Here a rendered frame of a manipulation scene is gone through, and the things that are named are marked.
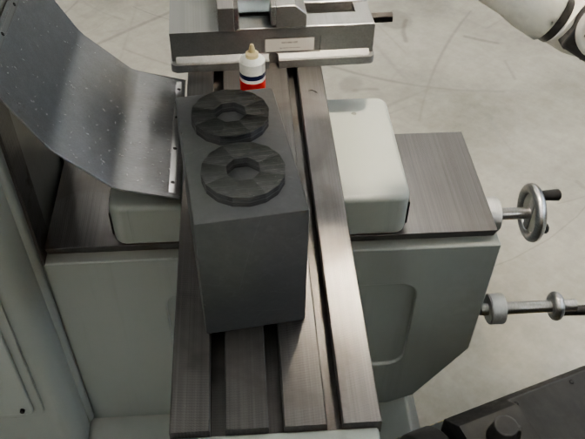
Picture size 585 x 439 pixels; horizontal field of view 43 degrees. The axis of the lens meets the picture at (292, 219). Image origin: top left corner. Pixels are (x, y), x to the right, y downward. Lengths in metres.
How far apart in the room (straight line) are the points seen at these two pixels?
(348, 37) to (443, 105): 1.56
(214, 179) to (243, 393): 0.24
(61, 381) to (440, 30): 2.29
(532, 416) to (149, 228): 0.69
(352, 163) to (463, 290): 0.33
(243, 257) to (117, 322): 0.66
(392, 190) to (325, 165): 0.17
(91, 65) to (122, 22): 2.00
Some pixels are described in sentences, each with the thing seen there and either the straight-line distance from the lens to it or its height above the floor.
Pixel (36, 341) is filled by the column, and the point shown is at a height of 0.56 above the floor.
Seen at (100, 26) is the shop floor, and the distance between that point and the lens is 3.30.
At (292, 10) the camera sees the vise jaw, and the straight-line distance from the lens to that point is 1.25.
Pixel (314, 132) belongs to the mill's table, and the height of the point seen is 0.93.
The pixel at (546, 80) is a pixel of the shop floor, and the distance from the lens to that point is 3.08.
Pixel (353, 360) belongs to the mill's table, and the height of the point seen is 0.93.
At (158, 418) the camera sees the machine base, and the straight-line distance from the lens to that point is 1.68.
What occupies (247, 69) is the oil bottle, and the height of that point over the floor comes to 1.00.
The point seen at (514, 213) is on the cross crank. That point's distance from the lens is 1.50.
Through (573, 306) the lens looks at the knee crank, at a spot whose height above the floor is 0.52.
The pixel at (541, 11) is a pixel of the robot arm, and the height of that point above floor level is 1.16.
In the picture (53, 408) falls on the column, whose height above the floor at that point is 0.35.
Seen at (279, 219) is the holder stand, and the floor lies 1.11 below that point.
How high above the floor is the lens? 1.64
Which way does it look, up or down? 45 degrees down
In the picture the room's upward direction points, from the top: 1 degrees clockwise
